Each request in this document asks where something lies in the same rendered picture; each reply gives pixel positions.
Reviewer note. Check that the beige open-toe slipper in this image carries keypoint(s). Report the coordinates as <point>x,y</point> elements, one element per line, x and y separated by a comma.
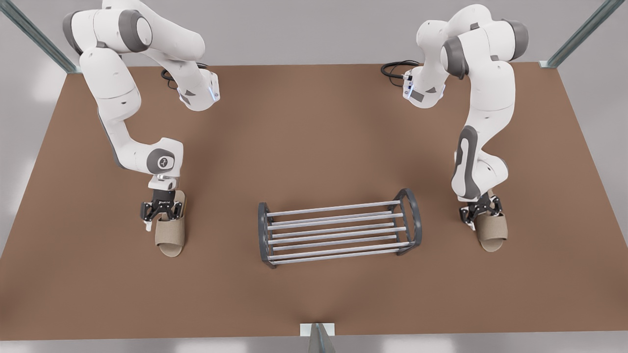
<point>171,230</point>
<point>491,229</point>

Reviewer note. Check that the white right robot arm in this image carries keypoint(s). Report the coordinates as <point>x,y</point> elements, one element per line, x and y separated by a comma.
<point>110,86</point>

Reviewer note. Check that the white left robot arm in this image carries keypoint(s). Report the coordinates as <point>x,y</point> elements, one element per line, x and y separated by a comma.
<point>483,105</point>

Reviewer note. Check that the grey metal shoe rack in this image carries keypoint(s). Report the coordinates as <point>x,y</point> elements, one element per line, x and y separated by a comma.
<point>338,228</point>

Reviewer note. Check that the silver frame post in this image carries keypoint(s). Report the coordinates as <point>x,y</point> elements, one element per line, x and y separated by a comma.
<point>320,337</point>
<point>579,35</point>
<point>40,37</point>

